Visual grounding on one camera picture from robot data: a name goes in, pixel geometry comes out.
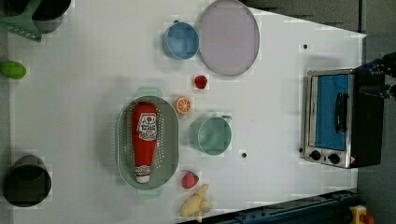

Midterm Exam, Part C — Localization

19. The red plush ketchup bottle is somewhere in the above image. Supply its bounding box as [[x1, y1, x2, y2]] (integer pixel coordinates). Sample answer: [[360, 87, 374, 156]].
[[131, 102, 158, 184]]

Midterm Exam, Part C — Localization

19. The orange slice toy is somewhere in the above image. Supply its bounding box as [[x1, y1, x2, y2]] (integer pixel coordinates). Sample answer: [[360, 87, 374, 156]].
[[176, 97, 191, 114]]

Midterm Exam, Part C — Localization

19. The teal green cup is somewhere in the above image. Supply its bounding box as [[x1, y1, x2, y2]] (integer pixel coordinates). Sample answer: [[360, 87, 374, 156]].
[[189, 115, 233, 156]]

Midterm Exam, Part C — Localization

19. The small red strawberry toy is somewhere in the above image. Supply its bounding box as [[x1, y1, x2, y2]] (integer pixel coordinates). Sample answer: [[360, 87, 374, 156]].
[[194, 76, 207, 90]]

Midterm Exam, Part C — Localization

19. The large red strawberry toy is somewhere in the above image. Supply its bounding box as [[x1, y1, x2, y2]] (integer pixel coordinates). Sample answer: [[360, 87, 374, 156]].
[[181, 172, 199, 189]]

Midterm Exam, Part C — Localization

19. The blue cup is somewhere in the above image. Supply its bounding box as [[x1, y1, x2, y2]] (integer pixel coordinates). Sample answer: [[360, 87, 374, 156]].
[[163, 21, 200, 60]]

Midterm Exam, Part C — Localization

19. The purple round plate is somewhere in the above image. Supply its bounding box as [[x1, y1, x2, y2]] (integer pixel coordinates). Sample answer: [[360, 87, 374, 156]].
[[198, 0, 260, 76]]

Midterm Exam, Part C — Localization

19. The yellow peeled banana toy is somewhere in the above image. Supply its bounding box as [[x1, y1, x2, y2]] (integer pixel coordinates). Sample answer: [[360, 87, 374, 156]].
[[180, 184, 213, 223]]

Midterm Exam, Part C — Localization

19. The silver toaster oven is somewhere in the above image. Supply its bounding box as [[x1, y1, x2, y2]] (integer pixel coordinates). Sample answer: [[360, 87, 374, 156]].
[[303, 69, 385, 169]]

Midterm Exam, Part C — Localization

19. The yellow red toy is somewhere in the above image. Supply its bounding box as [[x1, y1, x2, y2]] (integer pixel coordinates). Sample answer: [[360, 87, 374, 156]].
[[349, 205, 376, 224]]

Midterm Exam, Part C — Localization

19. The green lime toy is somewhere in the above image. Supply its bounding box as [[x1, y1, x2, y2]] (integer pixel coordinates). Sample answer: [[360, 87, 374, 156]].
[[0, 61, 26, 79]]

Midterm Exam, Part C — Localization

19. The black cylinder upper post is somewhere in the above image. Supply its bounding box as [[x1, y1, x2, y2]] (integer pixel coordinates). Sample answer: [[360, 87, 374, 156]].
[[6, 0, 72, 34]]

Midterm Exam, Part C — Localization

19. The black cylinder post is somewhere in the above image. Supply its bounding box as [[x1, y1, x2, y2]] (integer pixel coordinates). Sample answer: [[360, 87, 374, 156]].
[[3, 155, 52, 207], [6, 0, 72, 34]]

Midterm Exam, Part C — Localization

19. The black cylinder lower post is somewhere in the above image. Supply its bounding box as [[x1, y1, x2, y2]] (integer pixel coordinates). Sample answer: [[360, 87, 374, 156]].
[[3, 155, 52, 207]]

